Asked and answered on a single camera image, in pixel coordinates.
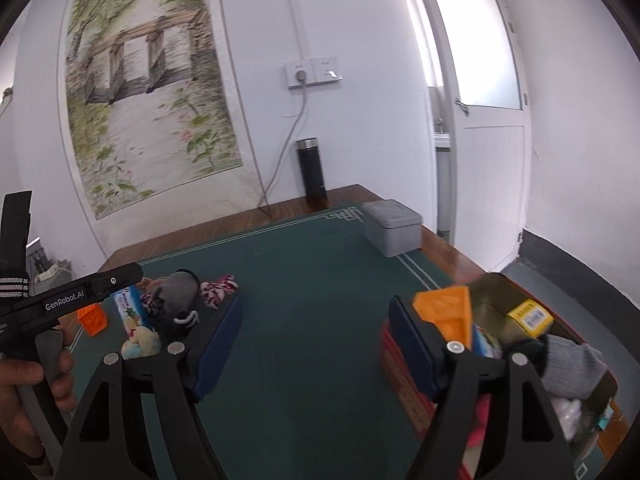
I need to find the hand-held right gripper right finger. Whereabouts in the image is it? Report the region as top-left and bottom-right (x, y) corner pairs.
(389, 295), (576, 480)

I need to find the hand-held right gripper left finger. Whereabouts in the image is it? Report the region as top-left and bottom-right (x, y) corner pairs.
(50, 295), (244, 480)

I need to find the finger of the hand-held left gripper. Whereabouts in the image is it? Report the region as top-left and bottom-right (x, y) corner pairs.
(92, 262), (144, 299)

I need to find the blue biscuit packet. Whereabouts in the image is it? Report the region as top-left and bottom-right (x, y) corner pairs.
(472, 325), (503, 359)
(111, 285), (153, 333)

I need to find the orange studded toy cube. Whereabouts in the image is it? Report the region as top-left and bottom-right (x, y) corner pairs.
(76, 302), (110, 337)

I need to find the grey sock with black cuff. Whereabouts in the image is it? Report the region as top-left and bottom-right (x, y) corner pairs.
(152, 269), (202, 318)

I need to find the red tin box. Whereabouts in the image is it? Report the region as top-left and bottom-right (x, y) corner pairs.
(380, 272), (631, 480)

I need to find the pastel striped sock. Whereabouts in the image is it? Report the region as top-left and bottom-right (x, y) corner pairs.
(121, 324), (163, 360)

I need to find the pink foam knot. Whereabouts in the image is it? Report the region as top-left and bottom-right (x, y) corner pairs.
(465, 392), (493, 448)

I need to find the yellow-green carton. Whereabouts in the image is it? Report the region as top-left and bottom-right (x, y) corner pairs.
(506, 298), (554, 339)

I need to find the plain grey sock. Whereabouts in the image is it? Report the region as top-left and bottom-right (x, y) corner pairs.
(537, 334), (609, 398)

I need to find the white plastic bag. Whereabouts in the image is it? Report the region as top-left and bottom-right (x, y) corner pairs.
(550, 395), (591, 441)

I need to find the person's left hand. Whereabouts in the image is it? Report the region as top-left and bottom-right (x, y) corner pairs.
(0, 327), (78, 476)

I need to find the green table mat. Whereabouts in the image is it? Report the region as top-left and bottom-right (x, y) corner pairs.
(57, 202), (456, 480)

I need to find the grey tin box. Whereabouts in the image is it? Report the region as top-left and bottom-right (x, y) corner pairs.
(361, 199), (423, 258)

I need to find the black thermos bottle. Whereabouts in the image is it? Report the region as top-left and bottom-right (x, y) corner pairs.
(296, 136), (328, 211)

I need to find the landscape wall scroll painting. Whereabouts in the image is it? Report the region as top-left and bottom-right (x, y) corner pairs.
(57, 0), (266, 253)

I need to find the white door with handle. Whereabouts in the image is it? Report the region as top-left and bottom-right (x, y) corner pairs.
(410, 0), (533, 271)

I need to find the white power cable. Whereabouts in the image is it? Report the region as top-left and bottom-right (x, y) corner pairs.
(257, 80), (308, 208)

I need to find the white wall socket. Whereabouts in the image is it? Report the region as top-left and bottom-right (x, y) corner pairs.
(285, 56), (344, 90)

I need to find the white wall cable trunking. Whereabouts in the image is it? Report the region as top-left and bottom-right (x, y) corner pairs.
(277, 0), (308, 61)

